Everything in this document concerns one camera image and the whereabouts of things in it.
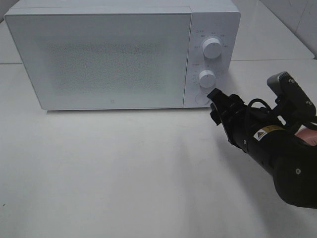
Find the white microwave oven body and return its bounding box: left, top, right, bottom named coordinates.
left=4, top=0, right=241, bottom=111

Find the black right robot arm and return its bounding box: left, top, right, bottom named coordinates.
left=207, top=88, right=317, bottom=209

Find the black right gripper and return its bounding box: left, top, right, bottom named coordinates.
left=207, top=88, right=275, bottom=145

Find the white microwave door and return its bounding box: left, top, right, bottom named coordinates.
left=6, top=14, right=191, bottom=110

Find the white round knob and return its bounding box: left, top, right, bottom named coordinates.
left=199, top=70, right=216, bottom=88
left=202, top=37, right=222, bottom=59

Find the upper white round knob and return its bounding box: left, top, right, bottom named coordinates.
left=202, top=37, right=222, bottom=59

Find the white round door button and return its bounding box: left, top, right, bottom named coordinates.
left=195, top=93, right=210, bottom=107

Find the black right camera cable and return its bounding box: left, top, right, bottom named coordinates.
left=244, top=98, right=285, bottom=132

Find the lower white round knob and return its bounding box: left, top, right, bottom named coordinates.
left=199, top=70, right=216, bottom=88

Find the pink round plate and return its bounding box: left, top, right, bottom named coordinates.
left=295, top=127, right=317, bottom=146

